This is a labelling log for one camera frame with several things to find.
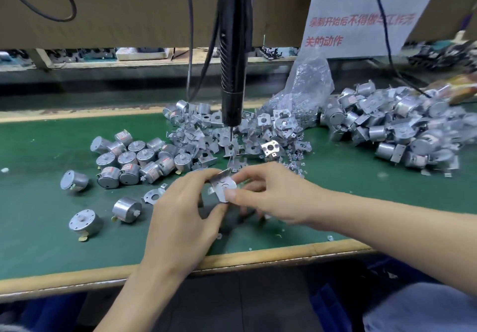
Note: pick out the person's right hand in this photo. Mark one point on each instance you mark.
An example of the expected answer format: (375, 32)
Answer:
(283, 194)

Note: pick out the person's left hand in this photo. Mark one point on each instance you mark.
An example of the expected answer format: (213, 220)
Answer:
(179, 231)

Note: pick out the silver metal bracket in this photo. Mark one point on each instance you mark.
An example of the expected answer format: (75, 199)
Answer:
(154, 194)
(220, 174)

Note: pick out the silver round motor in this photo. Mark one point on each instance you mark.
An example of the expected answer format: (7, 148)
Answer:
(225, 189)

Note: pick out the pile of metal brackets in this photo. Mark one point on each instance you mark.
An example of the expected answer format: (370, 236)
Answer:
(223, 134)

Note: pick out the pile of silver motors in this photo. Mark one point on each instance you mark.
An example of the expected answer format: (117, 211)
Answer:
(127, 160)

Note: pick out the pile of assembled motors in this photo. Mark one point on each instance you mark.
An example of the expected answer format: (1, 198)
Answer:
(402, 123)

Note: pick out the black electric screwdriver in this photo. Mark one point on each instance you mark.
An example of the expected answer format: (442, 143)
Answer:
(237, 45)

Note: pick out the person's right forearm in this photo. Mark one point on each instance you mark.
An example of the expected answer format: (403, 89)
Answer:
(406, 231)

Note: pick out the person's left forearm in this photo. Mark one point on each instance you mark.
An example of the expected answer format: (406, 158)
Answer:
(141, 302)

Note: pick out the small clear plastic bag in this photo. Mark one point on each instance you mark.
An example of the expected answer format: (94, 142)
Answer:
(305, 89)

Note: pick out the dark blue crate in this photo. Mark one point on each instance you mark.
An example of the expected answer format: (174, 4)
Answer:
(350, 298)

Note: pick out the grey blue trousers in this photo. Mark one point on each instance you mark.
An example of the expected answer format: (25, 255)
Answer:
(425, 309)

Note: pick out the orange packet in plastic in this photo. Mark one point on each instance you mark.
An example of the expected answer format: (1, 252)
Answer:
(458, 89)

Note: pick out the white paper sign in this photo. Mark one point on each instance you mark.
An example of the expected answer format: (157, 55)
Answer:
(373, 8)

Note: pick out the brown back panel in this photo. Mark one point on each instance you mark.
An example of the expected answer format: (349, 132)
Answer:
(112, 11)

